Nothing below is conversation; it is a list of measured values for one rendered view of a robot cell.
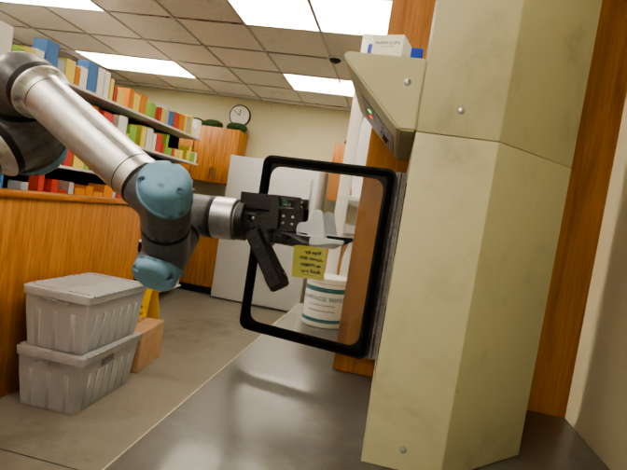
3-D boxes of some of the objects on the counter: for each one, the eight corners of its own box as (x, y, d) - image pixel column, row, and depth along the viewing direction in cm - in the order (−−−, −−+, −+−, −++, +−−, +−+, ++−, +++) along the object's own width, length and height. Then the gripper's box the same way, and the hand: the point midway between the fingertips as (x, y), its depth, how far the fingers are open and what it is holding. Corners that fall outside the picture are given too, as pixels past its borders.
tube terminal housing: (494, 410, 94) (564, 24, 90) (546, 506, 62) (658, -84, 58) (371, 384, 98) (433, 13, 94) (360, 462, 66) (453, -93, 62)
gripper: (222, 187, 74) (348, 200, 70) (258, 195, 93) (357, 206, 90) (216, 241, 74) (341, 257, 71) (254, 238, 93) (353, 251, 90)
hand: (349, 245), depth 80 cm, fingers open, 14 cm apart
